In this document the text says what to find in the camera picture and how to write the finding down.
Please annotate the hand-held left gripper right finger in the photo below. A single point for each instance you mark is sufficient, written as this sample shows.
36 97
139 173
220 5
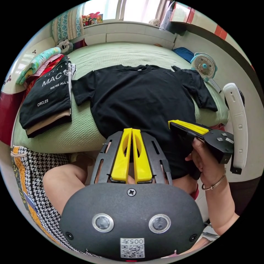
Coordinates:
142 163

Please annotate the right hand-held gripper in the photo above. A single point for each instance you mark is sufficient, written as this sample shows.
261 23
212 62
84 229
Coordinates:
221 147

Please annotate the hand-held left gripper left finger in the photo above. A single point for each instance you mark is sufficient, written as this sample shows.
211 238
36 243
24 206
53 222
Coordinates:
120 160

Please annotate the black t-shirt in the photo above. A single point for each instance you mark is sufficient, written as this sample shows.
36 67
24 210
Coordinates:
140 99

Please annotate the person's right forearm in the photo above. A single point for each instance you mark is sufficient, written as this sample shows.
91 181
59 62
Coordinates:
220 206

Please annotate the person's right hand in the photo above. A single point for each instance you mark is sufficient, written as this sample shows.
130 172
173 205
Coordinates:
208 163

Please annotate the small white and blue fan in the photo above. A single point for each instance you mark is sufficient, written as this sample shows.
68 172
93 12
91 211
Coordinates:
203 65

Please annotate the blue cushion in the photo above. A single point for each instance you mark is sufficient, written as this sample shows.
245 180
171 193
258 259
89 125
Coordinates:
184 53

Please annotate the person's body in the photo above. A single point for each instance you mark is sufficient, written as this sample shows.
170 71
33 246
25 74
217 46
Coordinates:
41 185

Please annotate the pile of clothes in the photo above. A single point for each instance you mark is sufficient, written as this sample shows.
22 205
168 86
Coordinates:
47 99

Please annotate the bed with green mat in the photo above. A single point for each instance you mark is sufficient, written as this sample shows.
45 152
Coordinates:
123 53

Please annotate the grey stuffed toy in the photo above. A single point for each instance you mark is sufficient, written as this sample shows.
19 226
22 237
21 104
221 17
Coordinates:
65 46

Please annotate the window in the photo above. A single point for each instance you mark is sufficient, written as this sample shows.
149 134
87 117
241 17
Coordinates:
134 9

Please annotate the colourful toys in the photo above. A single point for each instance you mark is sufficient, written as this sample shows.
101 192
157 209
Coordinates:
91 19

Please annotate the patterned knit cushion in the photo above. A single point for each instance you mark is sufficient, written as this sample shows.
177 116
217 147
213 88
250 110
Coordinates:
67 24

